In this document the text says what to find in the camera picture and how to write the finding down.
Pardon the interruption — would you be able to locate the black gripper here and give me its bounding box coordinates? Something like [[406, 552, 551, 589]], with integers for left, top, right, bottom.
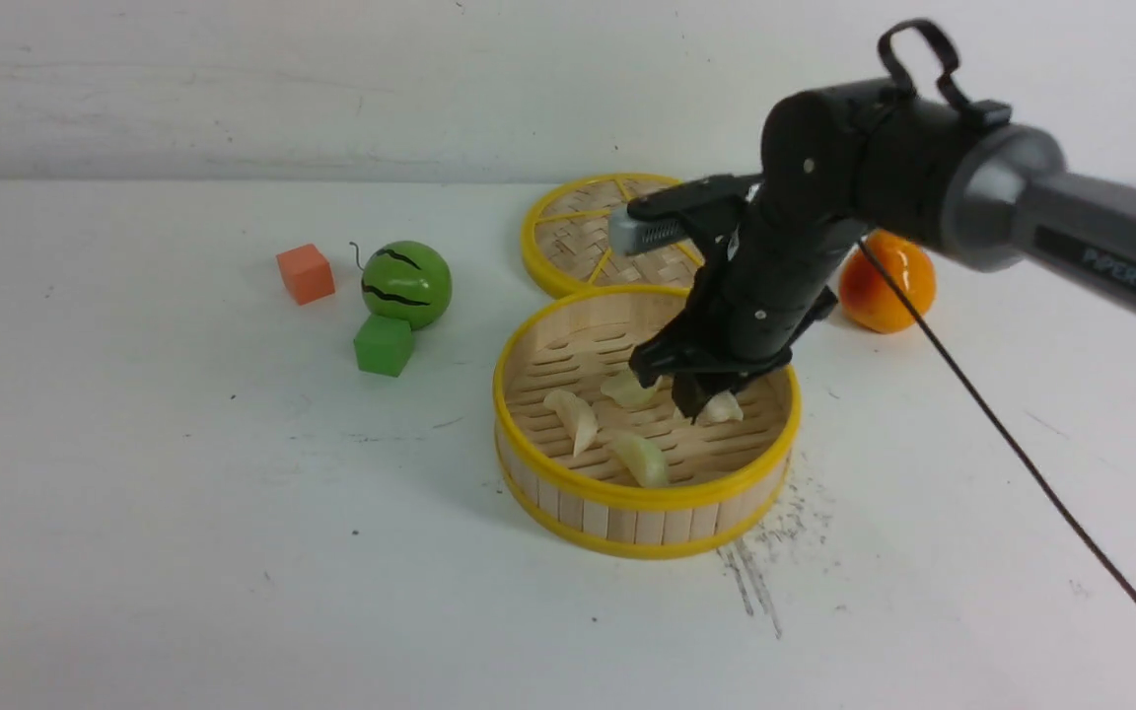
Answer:
[[628, 222, 840, 424]]

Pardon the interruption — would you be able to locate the greenish dumpling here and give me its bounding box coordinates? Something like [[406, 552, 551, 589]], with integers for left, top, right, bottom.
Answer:
[[600, 369, 663, 410]]

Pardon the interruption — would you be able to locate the small white dumpling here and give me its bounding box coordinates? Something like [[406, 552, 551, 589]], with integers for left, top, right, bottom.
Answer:
[[693, 390, 745, 424]]

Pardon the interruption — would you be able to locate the pale green dumpling front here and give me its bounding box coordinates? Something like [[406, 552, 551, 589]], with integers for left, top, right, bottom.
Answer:
[[607, 431, 673, 488]]

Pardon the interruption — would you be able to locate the large white dumpling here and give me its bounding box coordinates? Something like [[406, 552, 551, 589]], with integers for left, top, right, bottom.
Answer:
[[542, 390, 600, 456]]

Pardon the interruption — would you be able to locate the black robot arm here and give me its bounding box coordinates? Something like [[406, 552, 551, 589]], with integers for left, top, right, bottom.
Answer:
[[609, 80, 1136, 418]]

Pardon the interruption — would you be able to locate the wooden steamer tray yellow rim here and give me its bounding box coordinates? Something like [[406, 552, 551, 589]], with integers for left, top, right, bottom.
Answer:
[[492, 286, 803, 560]]

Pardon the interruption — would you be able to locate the woven steamer lid yellow rim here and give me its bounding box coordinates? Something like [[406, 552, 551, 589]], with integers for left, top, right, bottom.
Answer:
[[520, 174, 703, 300]]

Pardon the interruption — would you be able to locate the orange yellow toy pear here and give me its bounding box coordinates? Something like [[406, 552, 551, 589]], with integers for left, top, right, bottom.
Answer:
[[838, 229, 937, 335]]

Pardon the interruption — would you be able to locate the green toy watermelon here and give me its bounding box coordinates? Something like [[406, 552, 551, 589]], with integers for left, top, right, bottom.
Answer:
[[350, 240, 454, 331]]

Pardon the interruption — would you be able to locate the green cube block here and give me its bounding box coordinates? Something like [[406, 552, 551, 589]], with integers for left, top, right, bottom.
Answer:
[[353, 315, 415, 378]]

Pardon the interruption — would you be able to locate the orange cube block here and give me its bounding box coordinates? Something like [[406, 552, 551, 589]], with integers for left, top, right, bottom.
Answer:
[[276, 244, 335, 306]]

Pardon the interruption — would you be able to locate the black cable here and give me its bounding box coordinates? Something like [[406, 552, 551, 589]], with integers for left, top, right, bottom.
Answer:
[[857, 237, 1136, 705]]

